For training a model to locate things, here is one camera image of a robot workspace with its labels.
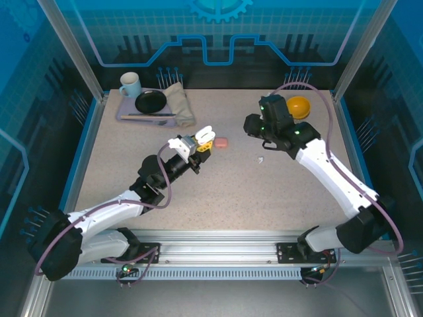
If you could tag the aluminium frame post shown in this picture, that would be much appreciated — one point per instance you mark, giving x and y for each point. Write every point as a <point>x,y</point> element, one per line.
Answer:
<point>363,49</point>
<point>77,56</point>

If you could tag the wooden chopstick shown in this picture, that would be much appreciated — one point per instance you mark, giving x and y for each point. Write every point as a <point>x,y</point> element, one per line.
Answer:
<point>138,117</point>

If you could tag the lavender tray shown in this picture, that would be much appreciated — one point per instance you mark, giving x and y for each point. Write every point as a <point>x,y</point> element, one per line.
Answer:
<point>127,107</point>

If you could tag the orange bowl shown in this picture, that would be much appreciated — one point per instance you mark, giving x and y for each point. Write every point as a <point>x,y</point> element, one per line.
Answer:
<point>300,105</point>

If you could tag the pink earbud charging case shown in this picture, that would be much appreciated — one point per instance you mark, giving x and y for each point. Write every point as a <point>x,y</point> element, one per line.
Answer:
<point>221,143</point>

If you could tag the black knife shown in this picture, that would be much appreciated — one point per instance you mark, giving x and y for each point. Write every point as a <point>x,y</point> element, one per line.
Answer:
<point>155,114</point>

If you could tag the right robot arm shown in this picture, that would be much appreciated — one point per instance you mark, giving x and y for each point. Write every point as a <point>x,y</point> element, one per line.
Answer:
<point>317,168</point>

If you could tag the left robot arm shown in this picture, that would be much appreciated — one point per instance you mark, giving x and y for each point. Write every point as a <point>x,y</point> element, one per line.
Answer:
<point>109,211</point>

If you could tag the steel base panel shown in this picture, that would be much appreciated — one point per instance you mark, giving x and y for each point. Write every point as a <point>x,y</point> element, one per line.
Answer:
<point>215,297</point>

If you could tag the light blue mug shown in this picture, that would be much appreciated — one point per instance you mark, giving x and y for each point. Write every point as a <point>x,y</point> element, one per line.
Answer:
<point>130,86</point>

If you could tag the beige folded cloth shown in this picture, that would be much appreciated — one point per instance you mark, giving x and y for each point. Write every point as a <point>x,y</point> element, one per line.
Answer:
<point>180,104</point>

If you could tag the aluminium table side rail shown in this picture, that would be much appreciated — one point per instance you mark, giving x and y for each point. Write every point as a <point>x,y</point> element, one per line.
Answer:
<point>92,132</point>
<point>351,138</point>

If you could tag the white earbud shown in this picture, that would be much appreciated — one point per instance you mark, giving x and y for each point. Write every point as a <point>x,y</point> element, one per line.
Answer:
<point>260,160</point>

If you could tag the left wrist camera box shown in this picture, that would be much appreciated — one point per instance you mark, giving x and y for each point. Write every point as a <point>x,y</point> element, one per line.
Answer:
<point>181,147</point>

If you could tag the aluminium front rail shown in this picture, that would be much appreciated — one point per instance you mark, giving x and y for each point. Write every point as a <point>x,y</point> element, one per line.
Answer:
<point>215,244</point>

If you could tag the black plate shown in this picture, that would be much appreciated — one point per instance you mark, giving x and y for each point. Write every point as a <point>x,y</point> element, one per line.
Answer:
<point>150,101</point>

